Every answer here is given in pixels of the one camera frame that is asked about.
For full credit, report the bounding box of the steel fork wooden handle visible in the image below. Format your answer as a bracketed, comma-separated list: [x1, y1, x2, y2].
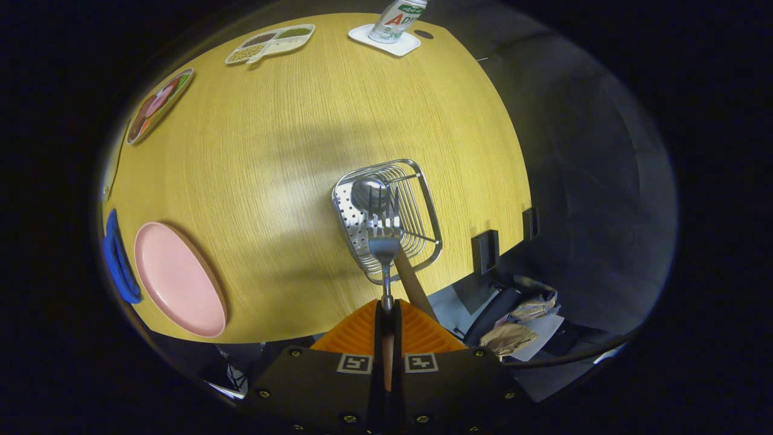
[367, 184, 402, 393]

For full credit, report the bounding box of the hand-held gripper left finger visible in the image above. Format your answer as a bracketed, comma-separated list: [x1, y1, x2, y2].
[239, 300, 384, 435]

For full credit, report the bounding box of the blue towel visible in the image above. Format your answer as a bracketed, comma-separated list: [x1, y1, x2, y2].
[101, 208, 143, 305]

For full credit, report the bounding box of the white square coaster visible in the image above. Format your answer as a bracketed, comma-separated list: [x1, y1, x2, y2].
[348, 23, 422, 57]

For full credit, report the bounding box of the steel wire cutlery basket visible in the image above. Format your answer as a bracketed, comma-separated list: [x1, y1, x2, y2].
[330, 158, 443, 286]

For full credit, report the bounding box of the small white drink bottle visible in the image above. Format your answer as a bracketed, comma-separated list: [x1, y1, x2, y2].
[368, 0, 428, 44]

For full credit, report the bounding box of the oval plate of toy food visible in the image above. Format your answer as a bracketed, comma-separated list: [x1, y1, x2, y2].
[126, 67, 195, 146]

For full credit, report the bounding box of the white divided snack tray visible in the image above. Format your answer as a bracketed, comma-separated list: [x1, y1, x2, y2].
[225, 24, 316, 65]

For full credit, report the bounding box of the pink round plate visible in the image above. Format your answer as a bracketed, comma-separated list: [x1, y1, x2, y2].
[133, 221, 228, 338]

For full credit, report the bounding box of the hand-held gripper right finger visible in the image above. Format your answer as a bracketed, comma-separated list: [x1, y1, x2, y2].
[395, 299, 532, 435]

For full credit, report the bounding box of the steel spoon wooden handle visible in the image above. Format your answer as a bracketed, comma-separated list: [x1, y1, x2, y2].
[351, 178, 440, 322]

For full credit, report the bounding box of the black chair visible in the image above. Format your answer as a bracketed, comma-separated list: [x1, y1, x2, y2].
[464, 286, 521, 349]

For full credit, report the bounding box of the crumpled brown paper bag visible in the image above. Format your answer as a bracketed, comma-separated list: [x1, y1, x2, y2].
[509, 275, 559, 322]
[480, 322, 538, 358]

